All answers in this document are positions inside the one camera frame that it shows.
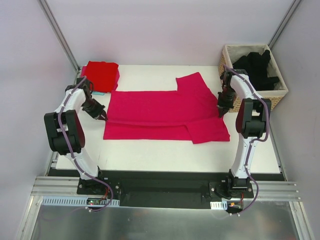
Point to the left aluminium frame post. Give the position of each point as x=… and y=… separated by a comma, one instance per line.
x=58, y=33

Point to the magenta t shirt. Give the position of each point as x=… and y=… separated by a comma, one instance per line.
x=188, y=113

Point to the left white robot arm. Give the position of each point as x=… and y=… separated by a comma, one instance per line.
x=66, y=136

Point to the aluminium frame post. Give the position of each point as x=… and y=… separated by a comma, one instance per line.
x=58, y=33
x=295, y=4

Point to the right aluminium frame post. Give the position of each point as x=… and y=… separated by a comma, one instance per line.
x=295, y=4

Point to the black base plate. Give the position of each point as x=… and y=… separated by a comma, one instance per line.
x=164, y=189

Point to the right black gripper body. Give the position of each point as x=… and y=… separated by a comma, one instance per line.
x=224, y=106

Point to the folded red t shirt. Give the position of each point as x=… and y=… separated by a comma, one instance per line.
x=102, y=74

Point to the black clothes in basket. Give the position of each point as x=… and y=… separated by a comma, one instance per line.
x=256, y=65

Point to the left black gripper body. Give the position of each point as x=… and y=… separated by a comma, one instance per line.
x=97, y=113

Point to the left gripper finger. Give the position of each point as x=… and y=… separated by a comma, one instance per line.
x=104, y=115
x=102, y=118

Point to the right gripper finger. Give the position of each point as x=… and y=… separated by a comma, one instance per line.
x=219, y=112
x=224, y=111

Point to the aluminium front rail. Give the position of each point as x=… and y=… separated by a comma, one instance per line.
x=67, y=187

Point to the slotted cable duct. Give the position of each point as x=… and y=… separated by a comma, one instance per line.
x=225, y=205
x=78, y=201

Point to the right slotted cable duct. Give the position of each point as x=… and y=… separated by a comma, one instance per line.
x=225, y=205

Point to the folded teal t shirt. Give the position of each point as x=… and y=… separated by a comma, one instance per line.
x=96, y=93

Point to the left slotted cable duct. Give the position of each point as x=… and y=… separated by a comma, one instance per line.
x=78, y=201

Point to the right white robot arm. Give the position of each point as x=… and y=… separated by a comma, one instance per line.
x=251, y=124

